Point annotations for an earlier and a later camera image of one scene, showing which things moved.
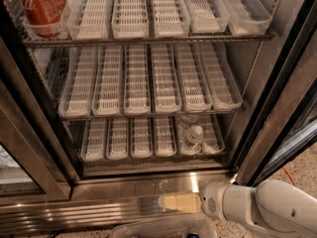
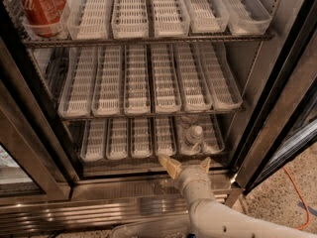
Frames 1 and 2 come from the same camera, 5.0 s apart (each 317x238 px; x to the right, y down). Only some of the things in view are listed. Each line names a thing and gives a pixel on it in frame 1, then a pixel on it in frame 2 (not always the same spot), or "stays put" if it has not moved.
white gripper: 211,200 → 192,175
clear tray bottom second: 118,138 stays put
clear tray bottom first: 94,141 stays put
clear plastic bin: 204,225 stays put
